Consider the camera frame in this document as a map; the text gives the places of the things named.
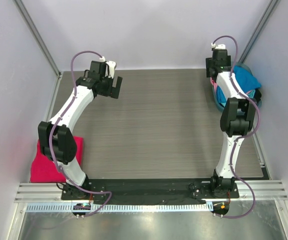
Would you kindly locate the blue t shirt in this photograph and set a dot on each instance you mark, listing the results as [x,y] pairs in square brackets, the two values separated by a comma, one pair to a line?
[244,78]

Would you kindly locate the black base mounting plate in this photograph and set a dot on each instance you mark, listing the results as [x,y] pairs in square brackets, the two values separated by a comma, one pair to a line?
[155,191]

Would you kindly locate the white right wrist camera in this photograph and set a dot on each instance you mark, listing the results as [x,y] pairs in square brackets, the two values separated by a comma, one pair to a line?
[215,46]

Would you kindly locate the left aluminium corner post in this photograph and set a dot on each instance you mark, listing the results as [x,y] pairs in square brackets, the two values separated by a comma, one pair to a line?
[37,36]

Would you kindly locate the teal plastic basket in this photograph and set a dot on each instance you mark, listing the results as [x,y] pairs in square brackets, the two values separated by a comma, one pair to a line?
[220,106]

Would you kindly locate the aluminium frame rail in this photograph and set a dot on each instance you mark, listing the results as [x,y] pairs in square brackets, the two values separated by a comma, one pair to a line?
[49,192]

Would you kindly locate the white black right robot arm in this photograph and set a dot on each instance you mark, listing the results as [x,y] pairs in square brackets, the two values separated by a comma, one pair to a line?
[236,121]

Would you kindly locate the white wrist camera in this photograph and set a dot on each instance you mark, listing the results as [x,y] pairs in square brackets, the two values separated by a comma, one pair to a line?
[110,67]
[215,46]

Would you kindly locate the black t shirt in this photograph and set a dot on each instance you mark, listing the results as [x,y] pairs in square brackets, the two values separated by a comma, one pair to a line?
[257,97]

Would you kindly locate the slotted white cable duct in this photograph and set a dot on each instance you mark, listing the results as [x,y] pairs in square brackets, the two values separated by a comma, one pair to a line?
[71,207]

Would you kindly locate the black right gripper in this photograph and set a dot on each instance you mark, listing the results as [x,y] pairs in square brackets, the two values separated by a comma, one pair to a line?
[208,67]

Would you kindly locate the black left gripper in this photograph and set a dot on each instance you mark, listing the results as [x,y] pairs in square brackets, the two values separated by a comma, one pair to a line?
[117,87]

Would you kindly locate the light pink t shirt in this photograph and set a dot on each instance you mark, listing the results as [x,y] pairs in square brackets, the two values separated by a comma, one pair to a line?
[214,84]

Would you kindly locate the aluminium corner post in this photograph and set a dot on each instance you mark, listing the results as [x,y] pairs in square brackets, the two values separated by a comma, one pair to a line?
[37,36]
[263,21]

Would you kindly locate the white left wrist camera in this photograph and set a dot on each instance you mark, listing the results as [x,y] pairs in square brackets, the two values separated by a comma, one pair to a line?
[110,67]

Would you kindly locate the right aluminium corner post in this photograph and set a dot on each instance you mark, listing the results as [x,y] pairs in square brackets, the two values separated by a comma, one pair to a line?
[263,21]

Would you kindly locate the cyan t shirt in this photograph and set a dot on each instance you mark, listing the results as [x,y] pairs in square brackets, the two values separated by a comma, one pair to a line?
[251,94]

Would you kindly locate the magenta folded t shirt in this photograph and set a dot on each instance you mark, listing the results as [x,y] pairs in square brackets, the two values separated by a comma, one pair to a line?
[44,170]

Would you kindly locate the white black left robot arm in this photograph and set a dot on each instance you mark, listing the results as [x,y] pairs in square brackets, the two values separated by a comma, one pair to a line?
[56,138]

